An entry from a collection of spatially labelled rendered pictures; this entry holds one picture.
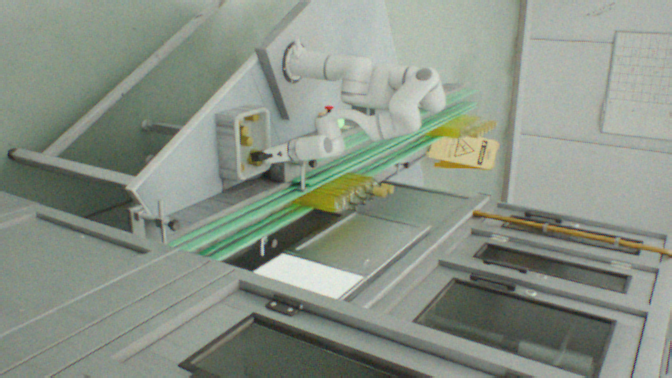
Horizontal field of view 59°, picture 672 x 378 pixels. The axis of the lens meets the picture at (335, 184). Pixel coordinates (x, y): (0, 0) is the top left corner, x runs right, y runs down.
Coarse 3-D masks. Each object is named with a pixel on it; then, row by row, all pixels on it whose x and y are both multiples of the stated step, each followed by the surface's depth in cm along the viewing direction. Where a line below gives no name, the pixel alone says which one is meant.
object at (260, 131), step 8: (248, 112) 196; (256, 112) 199; (264, 112) 205; (264, 120) 206; (248, 128) 208; (256, 128) 209; (264, 128) 207; (248, 136) 209; (256, 136) 210; (264, 136) 208; (256, 144) 211; (264, 144) 209; (240, 152) 207; (248, 152) 211; (240, 160) 197; (264, 160) 211; (240, 168) 197; (248, 168) 207; (256, 168) 208; (264, 168) 209; (240, 176) 198; (248, 176) 202
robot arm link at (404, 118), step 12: (420, 72) 184; (432, 72) 183; (408, 84) 183; (420, 84) 182; (432, 84) 182; (396, 96) 183; (408, 96) 181; (420, 96) 181; (396, 108) 181; (408, 108) 180; (384, 120) 187; (396, 120) 184; (408, 120) 183; (420, 120) 188; (384, 132) 188; (396, 132) 188; (408, 132) 188
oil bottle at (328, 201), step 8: (312, 192) 214; (320, 192) 214; (328, 192) 214; (296, 200) 218; (304, 200) 216; (312, 200) 214; (320, 200) 212; (328, 200) 210; (336, 200) 208; (344, 200) 210; (320, 208) 213; (328, 208) 211; (336, 208) 209
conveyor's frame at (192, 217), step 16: (384, 112) 282; (352, 128) 251; (224, 192) 204; (240, 192) 204; (256, 192) 204; (272, 192) 208; (192, 208) 190; (208, 208) 190; (224, 208) 190; (192, 224) 178; (160, 240) 167
